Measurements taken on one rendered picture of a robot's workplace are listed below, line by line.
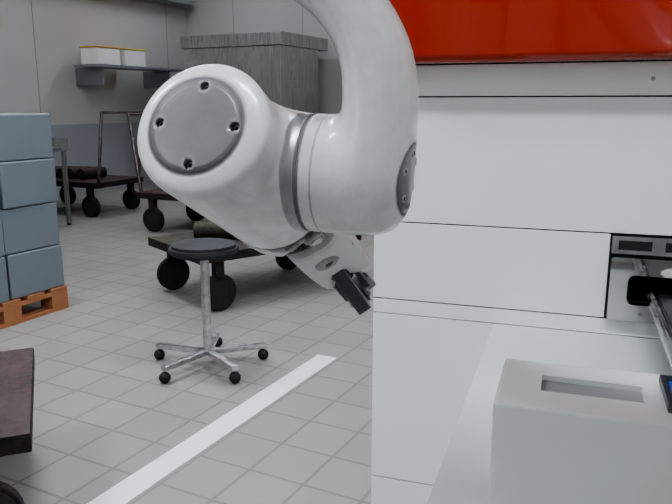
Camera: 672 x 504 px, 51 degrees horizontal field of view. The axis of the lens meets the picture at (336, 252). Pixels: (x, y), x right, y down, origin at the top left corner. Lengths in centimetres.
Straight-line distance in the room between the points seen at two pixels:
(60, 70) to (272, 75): 269
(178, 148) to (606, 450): 34
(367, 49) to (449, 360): 83
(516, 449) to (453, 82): 70
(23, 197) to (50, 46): 573
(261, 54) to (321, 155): 870
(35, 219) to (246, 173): 377
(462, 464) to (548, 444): 22
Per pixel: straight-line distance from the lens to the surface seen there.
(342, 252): 56
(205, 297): 313
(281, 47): 898
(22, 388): 227
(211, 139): 41
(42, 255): 420
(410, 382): 120
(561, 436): 51
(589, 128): 109
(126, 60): 981
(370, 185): 41
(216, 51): 951
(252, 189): 41
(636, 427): 51
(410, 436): 124
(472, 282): 113
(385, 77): 41
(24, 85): 937
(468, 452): 74
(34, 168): 413
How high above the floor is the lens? 116
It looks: 12 degrees down
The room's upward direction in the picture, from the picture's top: straight up
